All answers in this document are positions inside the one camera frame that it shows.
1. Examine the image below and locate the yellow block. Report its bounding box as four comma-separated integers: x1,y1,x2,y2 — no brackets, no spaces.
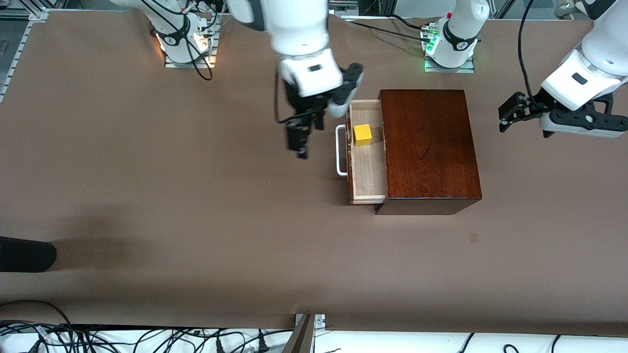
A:
353,124,373,147

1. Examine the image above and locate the light wood drawer white handle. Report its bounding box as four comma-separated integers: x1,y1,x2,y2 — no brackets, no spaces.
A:
335,100,389,205

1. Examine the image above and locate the dark brown wooden cabinet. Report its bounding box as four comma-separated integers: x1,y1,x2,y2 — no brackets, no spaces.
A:
375,89,482,215

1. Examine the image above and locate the grey chair base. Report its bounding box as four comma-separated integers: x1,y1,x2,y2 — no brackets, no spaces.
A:
554,0,607,20

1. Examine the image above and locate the black equipment rack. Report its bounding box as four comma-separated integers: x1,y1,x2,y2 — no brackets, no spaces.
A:
329,0,393,15

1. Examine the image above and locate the brown table cover sheet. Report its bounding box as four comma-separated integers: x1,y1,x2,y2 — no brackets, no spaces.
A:
0,9,628,338

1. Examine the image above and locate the grey metal beam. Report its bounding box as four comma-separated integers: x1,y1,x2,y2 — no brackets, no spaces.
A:
282,314,315,353

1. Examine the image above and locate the black cylinder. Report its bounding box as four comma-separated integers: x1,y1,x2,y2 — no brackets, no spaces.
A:
0,236,57,273

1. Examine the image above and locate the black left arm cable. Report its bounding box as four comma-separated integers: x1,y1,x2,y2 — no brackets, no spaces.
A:
518,0,545,106

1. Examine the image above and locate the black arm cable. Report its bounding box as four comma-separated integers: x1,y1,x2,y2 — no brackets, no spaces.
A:
142,0,314,126
518,0,545,106

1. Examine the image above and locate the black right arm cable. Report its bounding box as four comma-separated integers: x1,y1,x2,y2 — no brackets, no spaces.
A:
142,0,314,126

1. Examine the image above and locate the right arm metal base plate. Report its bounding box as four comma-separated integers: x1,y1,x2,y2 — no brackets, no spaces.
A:
164,14,220,69

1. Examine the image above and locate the silver corner bracket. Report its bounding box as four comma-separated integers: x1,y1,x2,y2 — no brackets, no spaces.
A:
294,314,326,330

